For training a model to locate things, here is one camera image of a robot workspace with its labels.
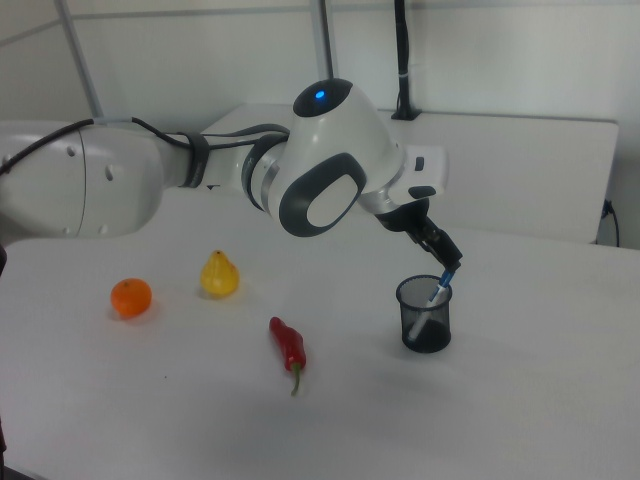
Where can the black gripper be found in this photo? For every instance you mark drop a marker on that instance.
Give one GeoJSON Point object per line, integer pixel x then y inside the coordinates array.
{"type": "Point", "coordinates": [402, 217]}

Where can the yellow pear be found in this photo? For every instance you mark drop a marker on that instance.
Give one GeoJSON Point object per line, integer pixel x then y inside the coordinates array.
{"type": "Point", "coordinates": [219, 276]}

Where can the black pole with base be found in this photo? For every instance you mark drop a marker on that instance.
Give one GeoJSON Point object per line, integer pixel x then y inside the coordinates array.
{"type": "Point", "coordinates": [404, 60]}

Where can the orange mandarin fruit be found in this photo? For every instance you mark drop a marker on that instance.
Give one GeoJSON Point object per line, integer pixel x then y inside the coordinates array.
{"type": "Point", "coordinates": [131, 298]}

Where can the grey partition corner post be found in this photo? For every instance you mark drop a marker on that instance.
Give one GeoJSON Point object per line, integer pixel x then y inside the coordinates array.
{"type": "Point", "coordinates": [82, 65]}

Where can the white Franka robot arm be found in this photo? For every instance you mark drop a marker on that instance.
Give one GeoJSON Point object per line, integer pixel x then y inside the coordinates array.
{"type": "Point", "coordinates": [330, 150]}

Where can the black mesh pen cup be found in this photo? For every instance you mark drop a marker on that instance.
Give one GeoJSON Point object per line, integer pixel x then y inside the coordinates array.
{"type": "Point", "coordinates": [426, 330]}

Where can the white blue marker pen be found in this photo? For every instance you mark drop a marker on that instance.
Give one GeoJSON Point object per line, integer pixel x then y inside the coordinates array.
{"type": "Point", "coordinates": [434, 297]}

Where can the red chili pepper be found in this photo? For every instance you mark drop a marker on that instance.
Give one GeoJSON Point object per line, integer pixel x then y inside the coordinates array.
{"type": "Point", "coordinates": [288, 346]}

